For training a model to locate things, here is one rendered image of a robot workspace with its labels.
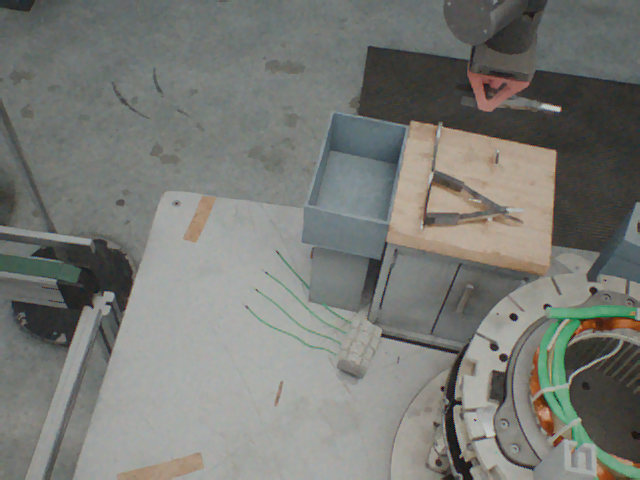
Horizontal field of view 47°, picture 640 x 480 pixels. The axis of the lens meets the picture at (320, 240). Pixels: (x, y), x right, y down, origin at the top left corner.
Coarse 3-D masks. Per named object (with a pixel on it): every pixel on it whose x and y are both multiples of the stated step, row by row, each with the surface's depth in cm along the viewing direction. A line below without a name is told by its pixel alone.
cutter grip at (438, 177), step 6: (438, 174) 92; (444, 174) 92; (432, 180) 93; (438, 180) 93; (444, 180) 92; (450, 180) 92; (456, 180) 92; (444, 186) 93; (450, 186) 93; (456, 186) 92; (462, 186) 92
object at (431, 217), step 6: (426, 216) 89; (432, 216) 89; (438, 216) 89; (444, 216) 89; (450, 216) 89; (456, 216) 89; (426, 222) 89; (432, 222) 89; (438, 222) 90; (444, 222) 90; (450, 222) 90; (456, 222) 90
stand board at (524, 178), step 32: (416, 128) 100; (416, 160) 97; (448, 160) 97; (480, 160) 98; (512, 160) 98; (544, 160) 99; (416, 192) 94; (448, 192) 95; (480, 192) 95; (512, 192) 95; (544, 192) 96; (416, 224) 91; (448, 224) 92; (480, 224) 92; (512, 224) 92; (544, 224) 93; (480, 256) 91; (512, 256) 90; (544, 256) 90
